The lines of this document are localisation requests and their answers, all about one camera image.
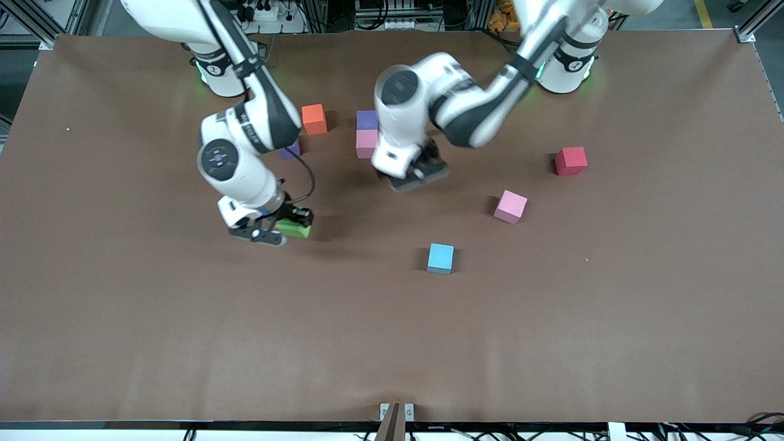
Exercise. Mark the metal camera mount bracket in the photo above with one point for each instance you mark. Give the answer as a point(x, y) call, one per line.
point(395, 422)

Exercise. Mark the grey equipment box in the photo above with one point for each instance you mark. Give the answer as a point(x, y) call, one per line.
point(380, 12)

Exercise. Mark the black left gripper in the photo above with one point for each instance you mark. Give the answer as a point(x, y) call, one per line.
point(430, 161)

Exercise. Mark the red foam cube block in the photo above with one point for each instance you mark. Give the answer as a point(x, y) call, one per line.
point(571, 160)

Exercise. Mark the green foam cube block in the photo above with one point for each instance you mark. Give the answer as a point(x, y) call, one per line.
point(297, 231)

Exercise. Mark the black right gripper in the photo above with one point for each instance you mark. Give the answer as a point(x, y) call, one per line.
point(294, 215)

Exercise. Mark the pink foam cube block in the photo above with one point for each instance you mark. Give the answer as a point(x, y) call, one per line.
point(366, 144)
point(510, 206)

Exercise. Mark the purple foam cube block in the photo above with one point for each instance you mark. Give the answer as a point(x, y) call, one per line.
point(366, 120)
point(293, 150)

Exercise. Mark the small white edge bracket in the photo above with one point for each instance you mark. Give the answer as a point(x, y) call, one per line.
point(616, 433)

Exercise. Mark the light blue foam cube block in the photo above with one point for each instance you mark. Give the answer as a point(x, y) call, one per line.
point(440, 257)

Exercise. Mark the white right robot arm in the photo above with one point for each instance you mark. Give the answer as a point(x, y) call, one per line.
point(236, 165)

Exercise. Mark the white power strip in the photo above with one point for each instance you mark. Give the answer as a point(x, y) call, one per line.
point(269, 13)

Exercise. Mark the orange foam cube block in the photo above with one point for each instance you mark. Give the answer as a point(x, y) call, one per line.
point(314, 119)

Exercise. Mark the orange snack bag pile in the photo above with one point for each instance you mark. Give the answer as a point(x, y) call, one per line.
point(505, 17)

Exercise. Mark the large paper table cover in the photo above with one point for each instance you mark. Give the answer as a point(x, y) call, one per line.
point(392, 343)

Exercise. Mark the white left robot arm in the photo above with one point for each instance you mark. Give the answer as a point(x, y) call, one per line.
point(404, 98)

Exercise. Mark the aluminium frame profile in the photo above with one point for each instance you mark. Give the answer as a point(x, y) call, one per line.
point(750, 24)
point(37, 30)

